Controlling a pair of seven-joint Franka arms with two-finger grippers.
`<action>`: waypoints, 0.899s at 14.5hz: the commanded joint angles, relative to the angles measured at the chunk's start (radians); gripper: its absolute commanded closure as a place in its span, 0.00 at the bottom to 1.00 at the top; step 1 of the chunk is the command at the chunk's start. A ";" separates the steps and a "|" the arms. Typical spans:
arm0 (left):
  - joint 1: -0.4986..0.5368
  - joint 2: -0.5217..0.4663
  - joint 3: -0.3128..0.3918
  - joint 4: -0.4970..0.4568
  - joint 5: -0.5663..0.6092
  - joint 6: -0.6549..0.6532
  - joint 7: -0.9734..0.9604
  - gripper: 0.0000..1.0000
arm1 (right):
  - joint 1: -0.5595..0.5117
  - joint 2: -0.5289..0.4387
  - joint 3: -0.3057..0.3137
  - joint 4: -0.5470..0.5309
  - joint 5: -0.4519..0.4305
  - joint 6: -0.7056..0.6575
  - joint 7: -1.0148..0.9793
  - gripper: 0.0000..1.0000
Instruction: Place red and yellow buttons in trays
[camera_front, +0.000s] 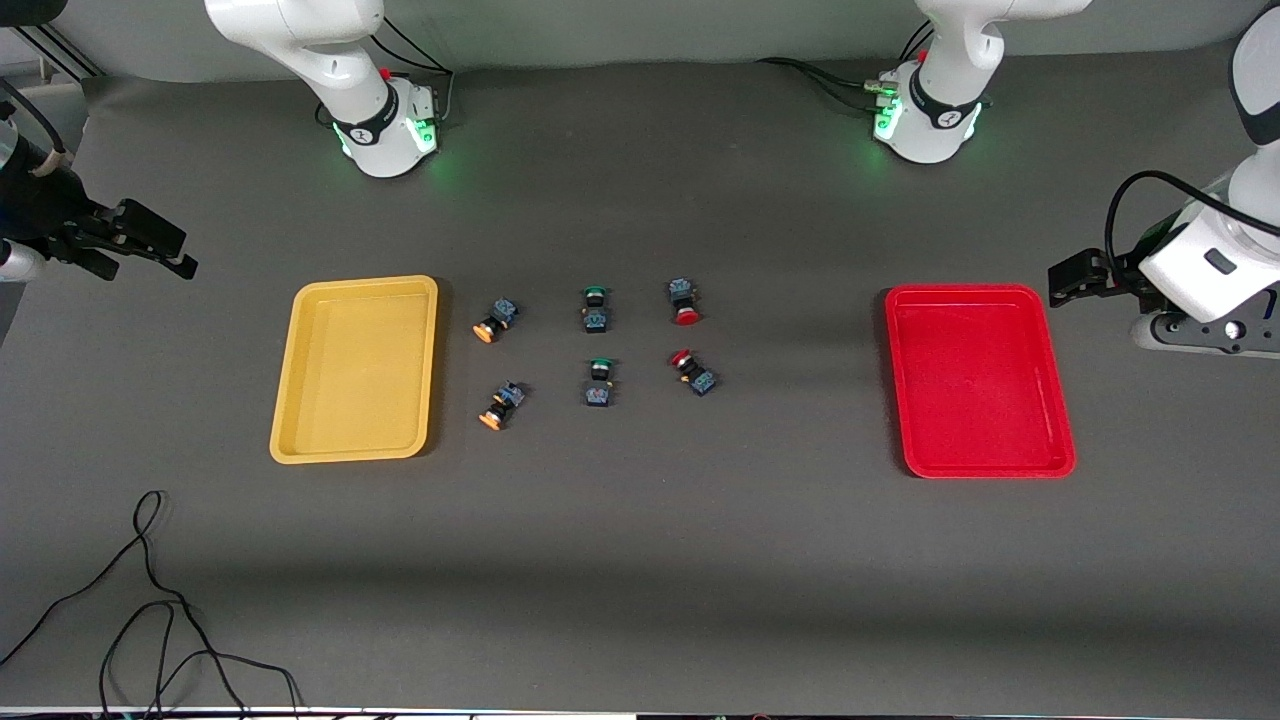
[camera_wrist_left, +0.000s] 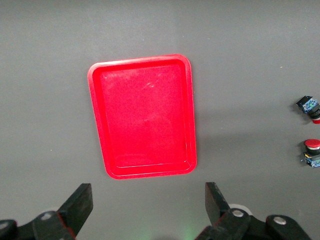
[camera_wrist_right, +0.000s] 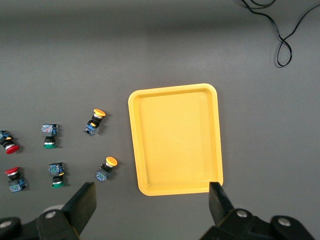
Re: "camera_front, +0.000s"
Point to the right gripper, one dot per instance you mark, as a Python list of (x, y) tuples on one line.
[(55, 203)]

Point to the dark grey table mat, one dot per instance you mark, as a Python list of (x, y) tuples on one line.
[(640, 560)]

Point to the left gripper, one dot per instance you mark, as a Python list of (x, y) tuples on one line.
[(1118, 273)]

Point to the yellow plastic tray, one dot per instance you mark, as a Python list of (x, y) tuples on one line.
[(355, 370)]

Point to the red plastic tray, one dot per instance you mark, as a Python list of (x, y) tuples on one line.
[(978, 380)]

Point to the aluminium frame rail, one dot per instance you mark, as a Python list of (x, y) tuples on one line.
[(60, 55)]

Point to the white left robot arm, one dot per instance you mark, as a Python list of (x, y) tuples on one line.
[(935, 120)]

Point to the yellow push button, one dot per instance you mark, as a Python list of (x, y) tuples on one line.
[(502, 405), (497, 320)]

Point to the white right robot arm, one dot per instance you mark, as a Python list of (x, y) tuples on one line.
[(372, 120)]

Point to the green push button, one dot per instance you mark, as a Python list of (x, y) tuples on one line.
[(596, 308), (599, 382)]

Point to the red push button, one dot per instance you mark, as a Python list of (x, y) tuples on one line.
[(693, 372), (684, 300)]

